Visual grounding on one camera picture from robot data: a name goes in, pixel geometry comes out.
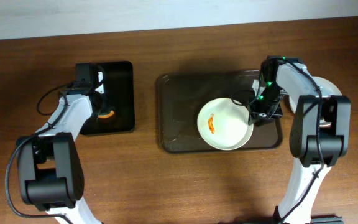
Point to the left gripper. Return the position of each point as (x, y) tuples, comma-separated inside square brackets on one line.
[(105, 104)]

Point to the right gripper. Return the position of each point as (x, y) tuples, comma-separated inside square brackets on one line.
[(263, 115)]

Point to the green orange sponge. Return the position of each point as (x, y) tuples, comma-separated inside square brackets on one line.
[(106, 115)]

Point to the white plate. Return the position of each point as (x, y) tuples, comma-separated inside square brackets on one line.
[(223, 124)]

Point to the pale blue plate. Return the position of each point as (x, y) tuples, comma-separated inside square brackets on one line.
[(327, 87)]

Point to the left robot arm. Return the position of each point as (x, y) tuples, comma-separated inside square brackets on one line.
[(50, 174)]

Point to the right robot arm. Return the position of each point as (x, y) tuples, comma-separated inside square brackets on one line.
[(319, 134)]

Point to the black small tray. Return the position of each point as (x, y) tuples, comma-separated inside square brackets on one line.
[(120, 94)]

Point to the dark brown serving tray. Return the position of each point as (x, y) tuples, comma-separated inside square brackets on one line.
[(182, 96)]

